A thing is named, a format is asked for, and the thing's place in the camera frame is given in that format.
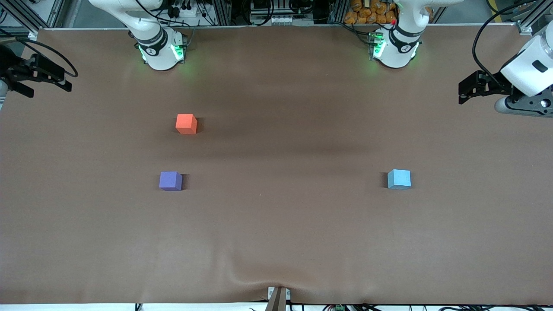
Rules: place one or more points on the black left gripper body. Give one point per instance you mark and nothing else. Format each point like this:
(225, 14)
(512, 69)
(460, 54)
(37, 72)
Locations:
(495, 84)

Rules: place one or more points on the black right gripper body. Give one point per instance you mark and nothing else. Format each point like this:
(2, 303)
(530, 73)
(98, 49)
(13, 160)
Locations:
(9, 67)

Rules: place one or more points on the light blue foam block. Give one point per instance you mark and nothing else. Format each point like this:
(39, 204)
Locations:
(399, 178)

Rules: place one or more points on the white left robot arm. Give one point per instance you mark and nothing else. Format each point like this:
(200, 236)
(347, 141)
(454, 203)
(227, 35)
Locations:
(395, 47)

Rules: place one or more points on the orange foam block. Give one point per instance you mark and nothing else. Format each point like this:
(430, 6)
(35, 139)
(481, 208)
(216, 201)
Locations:
(186, 123)

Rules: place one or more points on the purple foam block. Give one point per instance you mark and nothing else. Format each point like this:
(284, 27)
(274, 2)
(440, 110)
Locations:
(170, 180)

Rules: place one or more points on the orange snack packets pile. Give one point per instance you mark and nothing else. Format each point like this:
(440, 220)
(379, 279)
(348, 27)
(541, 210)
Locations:
(367, 13)

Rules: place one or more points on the white power strip with plugs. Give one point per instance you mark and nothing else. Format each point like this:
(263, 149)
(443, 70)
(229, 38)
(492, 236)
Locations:
(185, 11)

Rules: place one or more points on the brown table cloth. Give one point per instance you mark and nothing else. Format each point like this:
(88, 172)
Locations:
(302, 224)

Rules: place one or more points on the aluminium frame strut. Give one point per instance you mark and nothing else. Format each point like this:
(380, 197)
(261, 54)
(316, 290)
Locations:
(17, 14)
(525, 26)

